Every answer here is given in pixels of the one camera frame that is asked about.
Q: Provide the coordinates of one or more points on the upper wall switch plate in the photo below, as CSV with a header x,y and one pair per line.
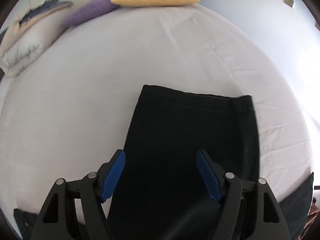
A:
x,y
290,3

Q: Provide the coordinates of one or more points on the folded beige white duvet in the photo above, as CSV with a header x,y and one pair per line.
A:
x,y
23,43

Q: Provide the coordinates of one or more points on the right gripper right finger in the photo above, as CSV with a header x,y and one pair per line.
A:
x,y
247,209

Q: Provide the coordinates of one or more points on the white bed mattress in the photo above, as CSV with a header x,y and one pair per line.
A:
x,y
70,110

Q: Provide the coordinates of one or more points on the black denim pants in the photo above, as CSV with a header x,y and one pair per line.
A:
x,y
161,193

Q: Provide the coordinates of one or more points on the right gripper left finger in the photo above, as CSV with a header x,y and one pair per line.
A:
x,y
57,218

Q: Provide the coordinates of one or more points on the folded blue garment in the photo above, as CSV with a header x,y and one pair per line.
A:
x,y
45,6

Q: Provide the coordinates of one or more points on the purple pillow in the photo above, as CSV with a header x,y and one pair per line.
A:
x,y
89,11

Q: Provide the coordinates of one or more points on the brown crumpled cloth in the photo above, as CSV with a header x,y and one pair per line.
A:
x,y
313,213

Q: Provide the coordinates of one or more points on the person's patterned torso clothing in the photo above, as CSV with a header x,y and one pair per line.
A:
x,y
295,209

